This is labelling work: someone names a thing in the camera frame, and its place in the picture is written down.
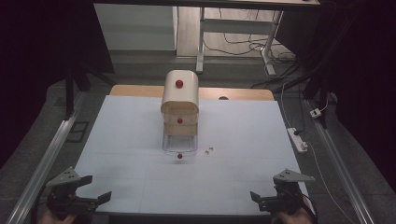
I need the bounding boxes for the white panel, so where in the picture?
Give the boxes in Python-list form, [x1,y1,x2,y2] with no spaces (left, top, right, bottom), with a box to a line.
[93,3,179,51]

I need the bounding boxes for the white power strip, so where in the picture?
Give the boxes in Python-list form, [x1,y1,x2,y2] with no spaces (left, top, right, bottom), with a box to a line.
[287,127,309,154]

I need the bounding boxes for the white cable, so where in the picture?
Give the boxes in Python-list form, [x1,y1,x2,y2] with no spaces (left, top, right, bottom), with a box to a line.
[306,141,354,224]

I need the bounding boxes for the aluminium rail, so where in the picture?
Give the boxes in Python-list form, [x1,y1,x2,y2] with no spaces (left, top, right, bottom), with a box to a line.
[304,98,376,224]
[5,91,87,224]

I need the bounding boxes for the white table mat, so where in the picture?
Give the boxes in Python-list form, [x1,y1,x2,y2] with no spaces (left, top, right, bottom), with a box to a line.
[74,94,310,217]

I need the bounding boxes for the person's right hand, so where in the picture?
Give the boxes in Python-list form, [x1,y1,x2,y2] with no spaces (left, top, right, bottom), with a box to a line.
[270,197,315,224]

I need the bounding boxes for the cream drawer cabinet red knobs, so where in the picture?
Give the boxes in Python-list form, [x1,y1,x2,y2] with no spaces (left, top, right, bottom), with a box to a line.
[160,69,200,138]

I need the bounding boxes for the black floor cables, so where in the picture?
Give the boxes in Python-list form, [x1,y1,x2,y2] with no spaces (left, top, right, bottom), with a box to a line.
[204,7,304,90]

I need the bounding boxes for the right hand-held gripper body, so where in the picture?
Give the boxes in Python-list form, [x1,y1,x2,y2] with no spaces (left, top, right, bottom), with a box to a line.
[257,168,316,217]

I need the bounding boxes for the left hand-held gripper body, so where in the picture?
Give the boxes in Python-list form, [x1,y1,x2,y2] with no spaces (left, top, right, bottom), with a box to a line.
[45,166,101,217]

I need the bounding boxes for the white desk with metal legs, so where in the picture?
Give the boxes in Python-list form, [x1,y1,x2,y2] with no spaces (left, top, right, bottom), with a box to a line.
[195,0,321,77]

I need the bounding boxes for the person's left hand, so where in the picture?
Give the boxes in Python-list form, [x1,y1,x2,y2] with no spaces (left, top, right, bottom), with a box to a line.
[37,208,78,224]

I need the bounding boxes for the black metal stand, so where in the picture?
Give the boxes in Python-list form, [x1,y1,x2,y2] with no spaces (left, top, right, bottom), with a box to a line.
[62,46,117,119]
[279,12,362,129]

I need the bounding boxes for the clear plastic drawer red knob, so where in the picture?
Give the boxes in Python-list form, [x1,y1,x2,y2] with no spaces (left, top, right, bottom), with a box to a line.
[162,133,199,161]

